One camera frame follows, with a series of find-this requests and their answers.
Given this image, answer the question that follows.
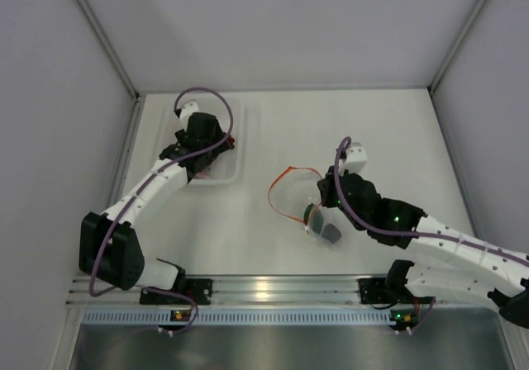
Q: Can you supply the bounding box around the purple fake eggplant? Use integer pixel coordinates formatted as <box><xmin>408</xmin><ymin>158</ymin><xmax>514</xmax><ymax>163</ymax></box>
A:
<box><xmin>194</xmin><ymin>170</ymin><xmax>212</xmax><ymax>180</ymax></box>

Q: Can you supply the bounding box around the green fake avocado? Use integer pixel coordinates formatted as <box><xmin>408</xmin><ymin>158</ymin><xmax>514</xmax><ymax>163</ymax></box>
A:
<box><xmin>303</xmin><ymin>203</ymin><xmax>317</xmax><ymax>225</ymax></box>

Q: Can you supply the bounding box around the clear zip top bag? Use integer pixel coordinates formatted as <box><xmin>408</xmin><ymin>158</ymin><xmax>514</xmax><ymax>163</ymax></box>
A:
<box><xmin>267</xmin><ymin>166</ymin><xmax>343</xmax><ymax>248</ymax></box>

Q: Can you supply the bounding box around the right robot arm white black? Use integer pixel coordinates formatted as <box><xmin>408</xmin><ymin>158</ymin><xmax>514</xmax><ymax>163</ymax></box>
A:
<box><xmin>317</xmin><ymin>172</ymin><xmax>528</xmax><ymax>328</ymax></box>

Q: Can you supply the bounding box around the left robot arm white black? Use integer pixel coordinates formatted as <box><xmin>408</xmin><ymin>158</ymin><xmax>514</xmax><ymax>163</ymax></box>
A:
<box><xmin>79</xmin><ymin>111</ymin><xmax>234</xmax><ymax>304</ymax></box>

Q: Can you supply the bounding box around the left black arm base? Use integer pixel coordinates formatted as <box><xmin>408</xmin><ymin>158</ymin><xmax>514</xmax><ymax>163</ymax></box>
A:
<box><xmin>140</xmin><ymin>277</ymin><xmax>213</xmax><ymax>306</ymax></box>

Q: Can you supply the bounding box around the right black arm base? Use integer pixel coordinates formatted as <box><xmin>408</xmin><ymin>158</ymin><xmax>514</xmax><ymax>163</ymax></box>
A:
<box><xmin>358</xmin><ymin>277</ymin><xmax>398</xmax><ymax>309</ymax></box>

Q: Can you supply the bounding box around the clear plastic bin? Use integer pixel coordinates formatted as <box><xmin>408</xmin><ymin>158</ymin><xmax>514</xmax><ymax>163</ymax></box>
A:
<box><xmin>149</xmin><ymin>92</ymin><xmax>249</xmax><ymax>187</ymax></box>

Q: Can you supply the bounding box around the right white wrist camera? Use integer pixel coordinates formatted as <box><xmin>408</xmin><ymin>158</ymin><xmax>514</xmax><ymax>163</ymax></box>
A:
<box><xmin>339</xmin><ymin>142</ymin><xmax>368</xmax><ymax>175</ymax></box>

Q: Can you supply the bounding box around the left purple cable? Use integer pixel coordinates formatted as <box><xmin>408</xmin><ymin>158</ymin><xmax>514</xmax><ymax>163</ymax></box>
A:
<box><xmin>88</xmin><ymin>88</ymin><xmax>236</xmax><ymax>297</ymax></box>

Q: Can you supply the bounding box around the purple cable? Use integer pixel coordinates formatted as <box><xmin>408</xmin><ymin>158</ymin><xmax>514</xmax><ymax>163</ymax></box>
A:
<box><xmin>88</xmin><ymin>88</ymin><xmax>236</xmax><ymax>297</ymax></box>
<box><xmin>334</xmin><ymin>136</ymin><xmax>529</xmax><ymax>268</ymax></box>

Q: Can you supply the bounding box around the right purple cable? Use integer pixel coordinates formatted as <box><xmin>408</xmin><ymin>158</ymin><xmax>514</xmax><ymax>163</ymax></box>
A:
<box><xmin>334</xmin><ymin>136</ymin><xmax>529</xmax><ymax>268</ymax></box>

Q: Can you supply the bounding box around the white slotted cable duct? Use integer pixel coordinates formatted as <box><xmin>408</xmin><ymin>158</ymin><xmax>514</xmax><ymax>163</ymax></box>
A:
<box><xmin>81</xmin><ymin>308</ymin><xmax>414</xmax><ymax>326</ymax></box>

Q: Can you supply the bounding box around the aluminium rail frame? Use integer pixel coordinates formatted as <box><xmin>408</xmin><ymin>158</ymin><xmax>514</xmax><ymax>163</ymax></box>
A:
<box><xmin>65</xmin><ymin>274</ymin><xmax>377</xmax><ymax>307</ymax></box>

